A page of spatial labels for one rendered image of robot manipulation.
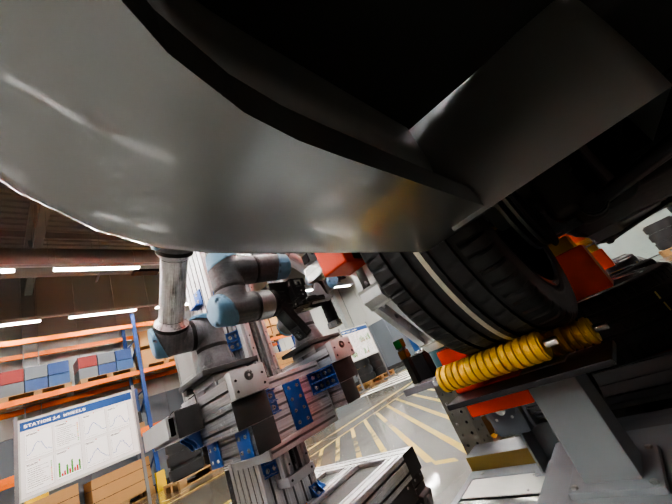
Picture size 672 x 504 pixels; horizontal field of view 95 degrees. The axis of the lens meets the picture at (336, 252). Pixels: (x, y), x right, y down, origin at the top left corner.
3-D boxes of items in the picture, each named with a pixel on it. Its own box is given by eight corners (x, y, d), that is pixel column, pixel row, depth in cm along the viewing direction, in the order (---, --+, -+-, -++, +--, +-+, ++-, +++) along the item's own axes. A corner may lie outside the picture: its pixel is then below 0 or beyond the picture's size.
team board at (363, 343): (369, 389, 890) (343, 326, 959) (358, 393, 918) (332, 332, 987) (396, 374, 1003) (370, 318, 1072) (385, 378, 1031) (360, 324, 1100)
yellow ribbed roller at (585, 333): (617, 340, 61) (597, 313, 63) (482, 383, 77) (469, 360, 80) (617, 334, 65) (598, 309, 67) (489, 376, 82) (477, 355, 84)
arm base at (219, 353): (191, 383, 118) (185, 357, 121) (227, 371, 129) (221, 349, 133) (207, 370, 109) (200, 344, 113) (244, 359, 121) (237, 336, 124)
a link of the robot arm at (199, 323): (231, 338, 123) (222, 307, 128) (196, 347, 114) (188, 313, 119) (222, 347, 131) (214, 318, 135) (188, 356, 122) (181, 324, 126)
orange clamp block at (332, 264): (371, 260, 71) (346, 261, 64) (349, 276, 75) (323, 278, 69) (359, 234, 73) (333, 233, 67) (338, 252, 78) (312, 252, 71)
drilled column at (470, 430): (497, 471, 134) (447, 375, 148) (477, 474, 139) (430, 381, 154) (503, 460, 141) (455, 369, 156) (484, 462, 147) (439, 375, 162)
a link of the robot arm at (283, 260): (222, 241, 122) (290, 289, 88) (192, 242, 115) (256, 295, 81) (224, 212, 119) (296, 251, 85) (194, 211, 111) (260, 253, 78)
